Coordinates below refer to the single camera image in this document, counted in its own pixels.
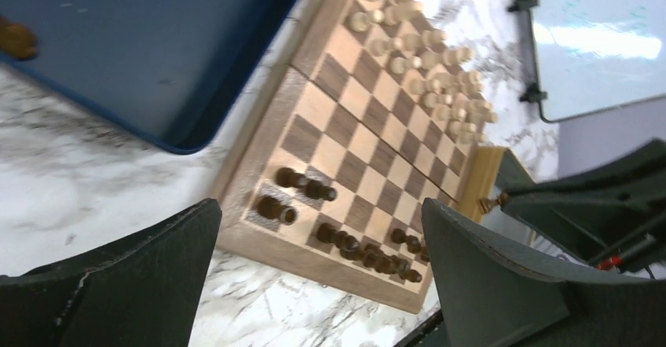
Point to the blue square tin tray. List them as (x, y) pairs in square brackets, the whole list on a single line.
[(167, 71)]

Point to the wooden chess board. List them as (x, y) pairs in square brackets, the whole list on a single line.
[(388, 117)]

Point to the dark wooden pawn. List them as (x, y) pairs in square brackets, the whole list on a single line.
[(405, 271), (17, 41)]

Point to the dark wooden knight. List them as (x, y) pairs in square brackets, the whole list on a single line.
[(486, 205)]

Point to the light wooden chess piece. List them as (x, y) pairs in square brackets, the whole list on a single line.
[(359, 21)]

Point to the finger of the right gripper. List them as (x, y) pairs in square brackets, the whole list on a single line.
[(610, 217)]

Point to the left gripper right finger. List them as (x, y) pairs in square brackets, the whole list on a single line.
[(495, 291)]

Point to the small whiteboard black frame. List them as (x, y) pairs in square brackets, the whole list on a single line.
[(589, 56)]

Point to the dark chess piece on board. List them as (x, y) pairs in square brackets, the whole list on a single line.
[(327, 233), (273, 209), (349, 248), (288, 178), (378, 261), (315, 189), (412, 243)]

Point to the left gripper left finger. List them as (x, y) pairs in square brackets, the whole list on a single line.
[(140, 290)]

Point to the gold metal tin lid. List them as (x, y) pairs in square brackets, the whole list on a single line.
[(492, 170)]

